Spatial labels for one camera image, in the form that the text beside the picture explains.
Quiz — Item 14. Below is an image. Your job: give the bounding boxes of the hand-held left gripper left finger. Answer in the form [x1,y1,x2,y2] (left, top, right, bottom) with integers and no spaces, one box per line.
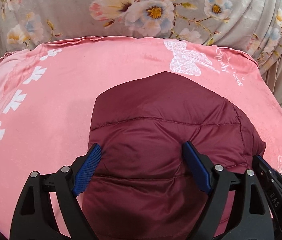
[9,143,102,240]

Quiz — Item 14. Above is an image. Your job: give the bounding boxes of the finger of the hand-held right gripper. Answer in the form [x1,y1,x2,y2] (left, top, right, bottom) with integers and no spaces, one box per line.
[253,155,273,180]

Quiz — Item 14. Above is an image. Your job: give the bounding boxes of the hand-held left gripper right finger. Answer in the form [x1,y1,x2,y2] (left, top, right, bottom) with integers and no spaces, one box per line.
[182,141,274,240]

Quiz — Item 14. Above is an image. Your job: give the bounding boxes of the maroon puffer jacket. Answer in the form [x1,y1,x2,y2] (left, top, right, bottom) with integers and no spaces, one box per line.
[82,71,267,240]

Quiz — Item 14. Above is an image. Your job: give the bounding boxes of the pink printed blanket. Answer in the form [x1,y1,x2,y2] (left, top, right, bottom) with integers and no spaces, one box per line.
[0,36,282,240]

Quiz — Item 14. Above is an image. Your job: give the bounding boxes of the beige cloth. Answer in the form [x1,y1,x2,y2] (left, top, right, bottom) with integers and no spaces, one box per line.
[261,42,282,114]

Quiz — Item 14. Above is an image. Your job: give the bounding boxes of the grey floral bed sheet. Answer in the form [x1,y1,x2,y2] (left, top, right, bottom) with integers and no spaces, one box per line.
[0,0,282,68]

